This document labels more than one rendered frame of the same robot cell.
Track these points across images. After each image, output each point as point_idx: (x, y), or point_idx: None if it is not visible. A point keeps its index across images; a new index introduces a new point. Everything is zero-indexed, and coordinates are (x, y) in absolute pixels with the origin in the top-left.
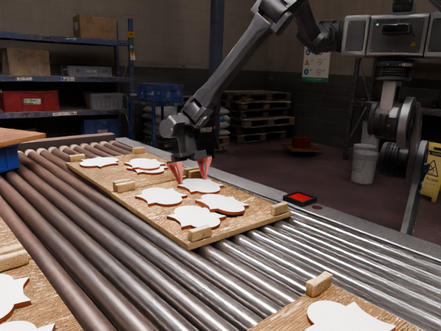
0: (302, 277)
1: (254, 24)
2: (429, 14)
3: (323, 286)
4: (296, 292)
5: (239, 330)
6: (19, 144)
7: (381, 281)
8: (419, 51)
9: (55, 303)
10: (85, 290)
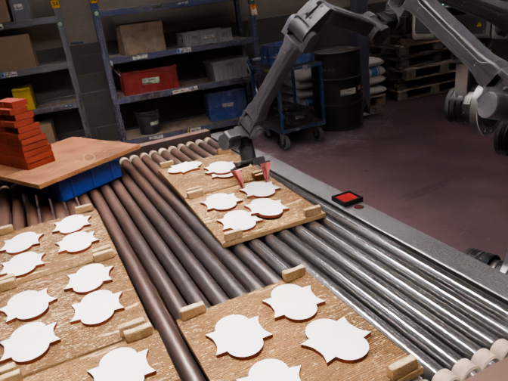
0: None
1: (285, 45)
2: None
3: (296, 274)
4: None
5: None
6: (119, 156)
7: (357, 272)
8: (485, 32)
9: (125, 281)
10: (149, 274)
